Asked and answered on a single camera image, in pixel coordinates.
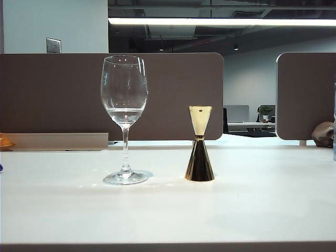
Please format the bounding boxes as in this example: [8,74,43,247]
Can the gold double cone jigger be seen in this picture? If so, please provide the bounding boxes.
[184,105,215,182]

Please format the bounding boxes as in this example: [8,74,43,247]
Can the clear stemmed wine glass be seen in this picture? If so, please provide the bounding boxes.
[100,55,149,185]

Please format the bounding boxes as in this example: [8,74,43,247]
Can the white office desk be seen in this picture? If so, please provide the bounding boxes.
[227,121,276,132]

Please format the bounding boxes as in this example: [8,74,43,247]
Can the small potted green plant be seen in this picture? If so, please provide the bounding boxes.
[257,105,274,123]

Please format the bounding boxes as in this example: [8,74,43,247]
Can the long ceiling light strip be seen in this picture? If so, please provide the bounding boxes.
[108,17,336,26]

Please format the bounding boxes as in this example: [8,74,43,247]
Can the wide brown desk partition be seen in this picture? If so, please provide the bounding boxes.
[0,52,225,141]

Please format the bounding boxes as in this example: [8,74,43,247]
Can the narrow brown desk partition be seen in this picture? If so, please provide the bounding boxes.
[276,51,336,141]

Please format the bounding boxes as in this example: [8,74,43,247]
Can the brown crumpled bag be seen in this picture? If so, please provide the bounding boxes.
[311,121,336,147]

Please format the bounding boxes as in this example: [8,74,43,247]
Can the orange object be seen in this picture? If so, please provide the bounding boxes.
[0,133,14,151]

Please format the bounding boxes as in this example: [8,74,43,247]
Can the clear plastic bottle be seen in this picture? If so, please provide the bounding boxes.
[332,81,336,161]

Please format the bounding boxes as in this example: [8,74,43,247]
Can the metal wall switch plate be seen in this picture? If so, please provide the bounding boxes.
[46,37,62,54]

